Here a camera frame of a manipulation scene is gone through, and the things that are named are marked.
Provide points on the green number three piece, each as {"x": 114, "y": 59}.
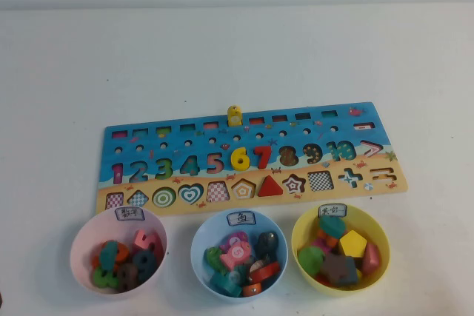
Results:
{"x": 100, "y": 278}

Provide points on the blue shape piece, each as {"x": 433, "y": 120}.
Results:
{"x": 352, "y": 277}

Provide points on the teal fish block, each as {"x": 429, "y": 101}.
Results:
{"x": 222, "y": 280}

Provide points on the pink trapezoid piece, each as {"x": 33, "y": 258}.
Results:
{"x": 372, "y": 260}

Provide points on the paper label on yellow bowl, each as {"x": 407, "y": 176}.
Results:
{"x": 332, "y": 210}

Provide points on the green circle piece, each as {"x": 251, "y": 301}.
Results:
{"x": 309, "y": 260}

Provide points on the purple fish block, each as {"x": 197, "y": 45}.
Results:
{"x": 237, "y": 237}

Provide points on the paper label on blue bowl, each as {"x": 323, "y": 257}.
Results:
{"x": 241, "y": 218}

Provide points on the pink plastic bowl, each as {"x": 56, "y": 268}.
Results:
{"x": 85, "y": 242}

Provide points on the yellow fish block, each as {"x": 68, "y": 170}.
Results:
{"x": 234, "y": 116}

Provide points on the pink fish block with five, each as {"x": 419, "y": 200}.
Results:
{"x": 235, "y": 255}

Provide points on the yellow pentagon piece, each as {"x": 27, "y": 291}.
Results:
{"x": 352, "y": 243}

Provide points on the teal oval shape piece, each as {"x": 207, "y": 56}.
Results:
{"x": 331, "y": 225}

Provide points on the red number seven piece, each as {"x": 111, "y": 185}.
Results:
{"x": 263, "y": 158}

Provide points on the red fish block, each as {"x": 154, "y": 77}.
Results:
{"x": 266, "y": 271}

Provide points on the brown star piece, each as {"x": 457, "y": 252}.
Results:
{"x": 335, "y": 268}

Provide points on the red triangle piece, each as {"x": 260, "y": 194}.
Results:
{"x": 270, "y": 188}

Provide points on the yellow plastic bowl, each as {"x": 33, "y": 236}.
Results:
{"x": 377, "y": 227}

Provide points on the pink shape piece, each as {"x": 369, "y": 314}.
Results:
{"x": 321, "y": 247}

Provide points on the red shape piece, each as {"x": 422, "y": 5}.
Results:
{"x": 322, "y": 280}

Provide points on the green fish block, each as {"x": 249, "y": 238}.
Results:
{"x": 213, "y": 257}

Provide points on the blue sea-themed wooden puzzle board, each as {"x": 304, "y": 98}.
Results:
{"x": 385, "y": 183}

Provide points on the black fish block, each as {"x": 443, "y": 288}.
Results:
{"x": 266, "y": 243}

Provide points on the blue plastic bowl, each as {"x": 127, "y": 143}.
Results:
{"x": 278, "y": 242}

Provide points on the yellow number six piece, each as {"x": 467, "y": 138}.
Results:
{"x": 234, "y": 157}

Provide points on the brown number eight piece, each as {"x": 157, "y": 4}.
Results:
{"x": 127, "y": 276}

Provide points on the orange fish block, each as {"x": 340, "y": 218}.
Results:
{"x": 253, "y": 289}

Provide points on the orange shape piece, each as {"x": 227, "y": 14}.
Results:
{"x": 322, "y": 236}

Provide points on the paper label on pink bowl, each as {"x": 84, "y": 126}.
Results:
{"x": 129, "y": 214}

